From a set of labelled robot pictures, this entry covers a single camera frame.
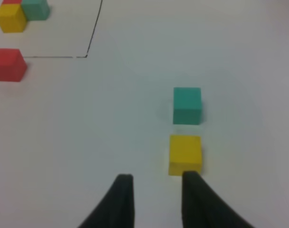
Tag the yellow template block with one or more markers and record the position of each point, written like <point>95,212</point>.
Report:
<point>12,18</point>

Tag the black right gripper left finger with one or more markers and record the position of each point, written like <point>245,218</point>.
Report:
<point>116,209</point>

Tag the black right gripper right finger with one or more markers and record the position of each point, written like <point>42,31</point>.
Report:
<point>203,208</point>

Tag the red template block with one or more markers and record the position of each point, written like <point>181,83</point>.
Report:
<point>11,1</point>

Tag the green template block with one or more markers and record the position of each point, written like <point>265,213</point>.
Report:
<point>35,10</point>

